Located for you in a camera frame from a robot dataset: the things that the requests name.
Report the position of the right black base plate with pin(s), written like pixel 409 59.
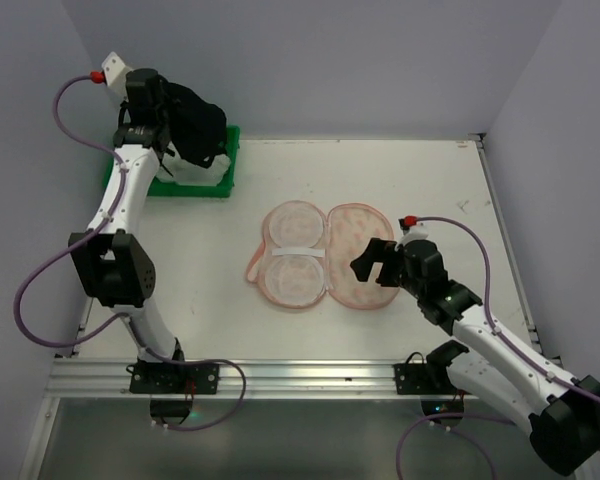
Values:
pixel 429 376

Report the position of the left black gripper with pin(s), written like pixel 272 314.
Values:
pixel 200 145

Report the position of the floral fabric laundry bag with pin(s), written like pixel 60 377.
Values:
pixel 306 253

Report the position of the white and black bra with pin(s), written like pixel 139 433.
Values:
pixel 191 109

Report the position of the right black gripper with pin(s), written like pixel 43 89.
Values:
pixel 387 263

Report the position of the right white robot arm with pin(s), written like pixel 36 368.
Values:
pixel 559 412

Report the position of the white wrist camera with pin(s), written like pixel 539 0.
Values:
pixel 412 230
pixel 115 70

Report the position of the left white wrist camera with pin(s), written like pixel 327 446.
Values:
pixel 115 70

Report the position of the green plastic tray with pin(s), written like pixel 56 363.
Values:
pixel 201 164

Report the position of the aluminium front rail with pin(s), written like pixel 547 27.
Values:
pixel 99 378

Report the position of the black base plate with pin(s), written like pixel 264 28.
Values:
pixel 429 376
pixel 165 379

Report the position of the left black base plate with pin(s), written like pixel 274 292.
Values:
pixel 165 379

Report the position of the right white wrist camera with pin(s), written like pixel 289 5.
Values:
pixel 412 230

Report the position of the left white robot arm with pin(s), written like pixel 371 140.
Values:
pixel 112 265

